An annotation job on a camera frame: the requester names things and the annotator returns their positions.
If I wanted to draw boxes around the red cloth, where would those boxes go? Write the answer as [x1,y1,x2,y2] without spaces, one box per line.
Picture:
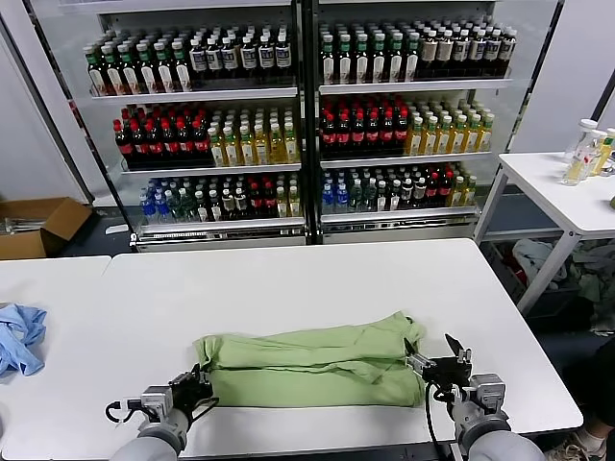
[506,258,528,285]

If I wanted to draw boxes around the person black trouser leg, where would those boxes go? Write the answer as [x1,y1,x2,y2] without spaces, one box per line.
[583,335,615,428]

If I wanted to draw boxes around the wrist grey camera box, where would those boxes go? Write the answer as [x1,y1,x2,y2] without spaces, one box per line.
[468,374,508,414]
[140,386,173,424]

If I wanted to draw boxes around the left wrist looped camera cable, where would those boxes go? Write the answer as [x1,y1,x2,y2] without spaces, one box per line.
[105,400,143,424]

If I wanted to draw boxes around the crumpled light blue cloth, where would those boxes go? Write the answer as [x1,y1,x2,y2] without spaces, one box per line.
[0,303,48,377]

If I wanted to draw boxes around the light green polo shirt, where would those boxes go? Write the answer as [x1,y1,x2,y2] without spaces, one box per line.
[191,310,429,409]

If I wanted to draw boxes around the yellow juice bottle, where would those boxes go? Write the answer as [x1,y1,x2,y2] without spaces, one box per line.
[450,113,466,154]
[407,115,425,156]
[253,123,270,165]
[477,112,494,152]
[237,124,256,166]
[463,113,480,153]
[435,114,452,155]
[208,125,226,167]
[223,124,240,167]
[422,115,438,155]
[268,122,286,164]
[283,121,300,163]

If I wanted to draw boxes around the clear bottle white cap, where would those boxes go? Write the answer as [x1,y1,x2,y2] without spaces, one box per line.
[581,129,606,178]

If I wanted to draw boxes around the blue label dark bottle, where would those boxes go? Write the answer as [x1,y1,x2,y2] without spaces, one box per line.
[453,29,471,77]
[469,28,486,77]
[274,32,292,76]
[221,35,240,77]
[484,28,503,77]
[500,27,519,76]
[188,36,207,78]
[205,36,224,78]
[257,33,276,77]
[239,34,258,77]

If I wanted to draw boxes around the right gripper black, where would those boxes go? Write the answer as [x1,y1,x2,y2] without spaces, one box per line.
[403,333,474,388]

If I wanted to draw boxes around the grey green clothes pile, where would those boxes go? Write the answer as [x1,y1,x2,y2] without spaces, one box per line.
[570,239,615,337]

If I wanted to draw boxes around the open cardboard box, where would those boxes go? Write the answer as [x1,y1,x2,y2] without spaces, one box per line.
[0,196,93,260]

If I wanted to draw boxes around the drinks display shelf unit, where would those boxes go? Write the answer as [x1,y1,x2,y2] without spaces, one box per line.
[307,0,562,246]
[24,0,309,254]

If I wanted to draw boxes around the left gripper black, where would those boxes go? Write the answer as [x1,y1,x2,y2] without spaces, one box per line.
[170,363,216,410]

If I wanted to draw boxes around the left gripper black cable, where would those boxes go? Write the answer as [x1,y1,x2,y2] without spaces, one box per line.
[189,396,220,422]

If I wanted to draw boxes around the right wrist grey camera box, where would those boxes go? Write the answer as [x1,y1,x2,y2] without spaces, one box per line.
[468,374,508,414]

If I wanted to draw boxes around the green cap dark tea bottle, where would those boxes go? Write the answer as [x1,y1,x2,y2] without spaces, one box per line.
[101,42,125,95]
[170,37,191,91]
[386,32,405,83]
[370,33,387,83]
[118,41,140,94]
[135,40,157,93]
[353,33,371,84]
[403,32,420,82]
[320,33,337,84]
[153,39,174,92]
[84,44,110,95]
[336,33,354,84]

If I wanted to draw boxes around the left wrist grey camera box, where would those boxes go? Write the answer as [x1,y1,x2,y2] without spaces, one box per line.
[140,386,173,424]

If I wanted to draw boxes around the yellow bottle green cap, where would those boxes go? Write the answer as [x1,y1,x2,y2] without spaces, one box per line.
[594,135,615,178]

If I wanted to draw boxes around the clear bottle red mark label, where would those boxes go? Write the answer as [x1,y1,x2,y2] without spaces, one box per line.
[559,118,601,187]

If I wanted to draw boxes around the grey metal rods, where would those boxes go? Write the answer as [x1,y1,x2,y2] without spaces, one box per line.
[0,216,35,236]

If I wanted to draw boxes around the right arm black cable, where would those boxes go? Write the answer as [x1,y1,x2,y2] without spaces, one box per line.
[422,381,453,461]

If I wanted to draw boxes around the crumpled white grey cloth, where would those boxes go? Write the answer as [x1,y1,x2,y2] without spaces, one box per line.
[509,238,569,292]

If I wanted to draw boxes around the white sneaker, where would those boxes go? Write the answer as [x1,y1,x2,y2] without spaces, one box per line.
[559,426,608,461]

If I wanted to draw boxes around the beige label dark bottle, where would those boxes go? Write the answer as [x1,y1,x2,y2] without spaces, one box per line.
[420,29,438,78]
[436,29,455,78]

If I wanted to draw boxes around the white side table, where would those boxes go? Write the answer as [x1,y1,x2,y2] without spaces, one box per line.
[471,151,615,316]

